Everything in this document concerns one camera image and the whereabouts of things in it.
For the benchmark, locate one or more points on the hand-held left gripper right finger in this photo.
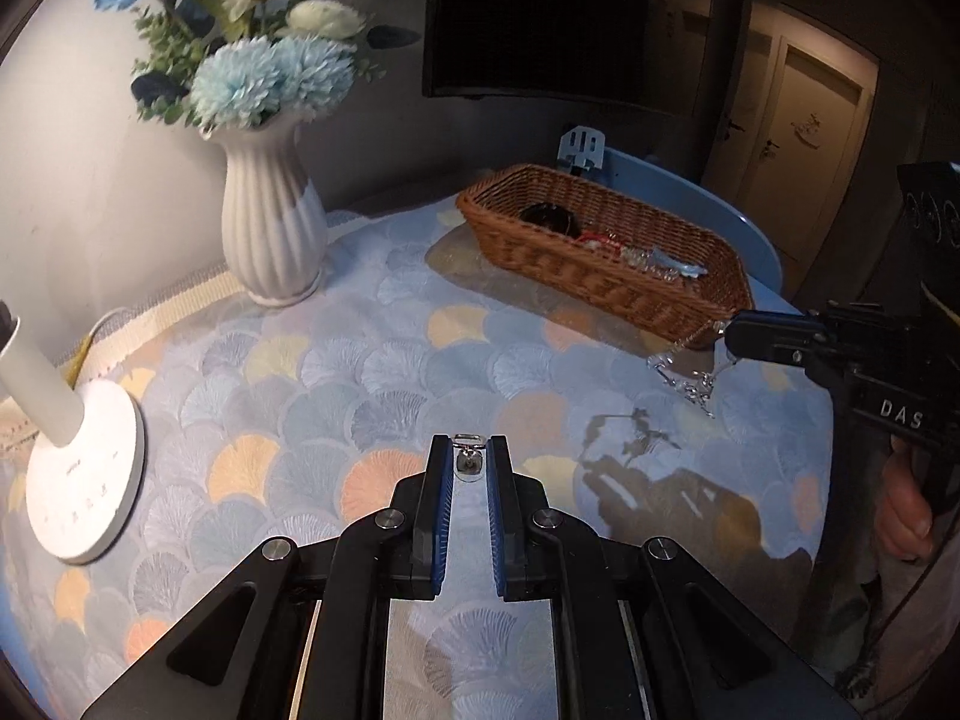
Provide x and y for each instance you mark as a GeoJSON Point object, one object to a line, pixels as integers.
{"type": "Point", "coordinates": [496, 517]}

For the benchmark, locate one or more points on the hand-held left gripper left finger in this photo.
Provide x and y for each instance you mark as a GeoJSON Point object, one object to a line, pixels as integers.
{"type": "Point", "coordinates": [442, 517]}

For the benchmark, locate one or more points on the person's right hand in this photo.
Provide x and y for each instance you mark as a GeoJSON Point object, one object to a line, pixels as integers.
{"type": "Point", "coordinates": [904, 502]}

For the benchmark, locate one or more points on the person's grey clothing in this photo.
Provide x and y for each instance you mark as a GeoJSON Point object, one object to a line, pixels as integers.
{"type": "Point", "coordinates": [926, 622]}

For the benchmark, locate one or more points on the beige door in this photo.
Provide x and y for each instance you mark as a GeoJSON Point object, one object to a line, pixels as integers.
{"type": "Point", "coordinates": [679, 52]}
{"type": "Point", "coordinates": [810, 135]}

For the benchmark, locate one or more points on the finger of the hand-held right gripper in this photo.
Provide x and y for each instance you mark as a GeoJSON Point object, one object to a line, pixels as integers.
{"type": "Point", "coordinates": [784, 319]}
{"type": "Point", "coordinates": [772, 345]}

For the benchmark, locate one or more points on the black hair scrunchie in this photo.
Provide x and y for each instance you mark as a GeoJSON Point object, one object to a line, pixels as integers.
{"type": "Point", "coordinates": [551, 219]}

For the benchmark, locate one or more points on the blue chair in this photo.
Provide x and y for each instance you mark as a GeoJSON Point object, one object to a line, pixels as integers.
{"type": "Point", "coordinates": [675, 187]}

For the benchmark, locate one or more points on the white ribbed vase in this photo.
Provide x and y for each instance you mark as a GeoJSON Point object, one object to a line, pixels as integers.
{"type": "Point", "coordinates": [270, 225]}

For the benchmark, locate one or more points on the white desk lamp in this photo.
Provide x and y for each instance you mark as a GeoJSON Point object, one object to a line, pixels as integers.
{"type": "Point", "coordinates": [82, 480]}

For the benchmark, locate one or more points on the black television screen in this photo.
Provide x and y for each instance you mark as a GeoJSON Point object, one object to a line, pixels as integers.
{"type": "Point", "coordinates": [540, 15]}

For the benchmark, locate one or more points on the white plastic bracket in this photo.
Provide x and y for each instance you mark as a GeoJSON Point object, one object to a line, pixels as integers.
{"type": "Point", "coordinates": [581, 148]}

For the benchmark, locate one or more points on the blue and white flower bouquet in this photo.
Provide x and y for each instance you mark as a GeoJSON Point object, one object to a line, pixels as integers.
{"type": "Point", "coordinates": [262, 75]}

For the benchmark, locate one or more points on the brown wicker basket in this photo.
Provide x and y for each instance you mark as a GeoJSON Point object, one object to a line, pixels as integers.
{"type": "Point", "coordinates": [585, 270]}

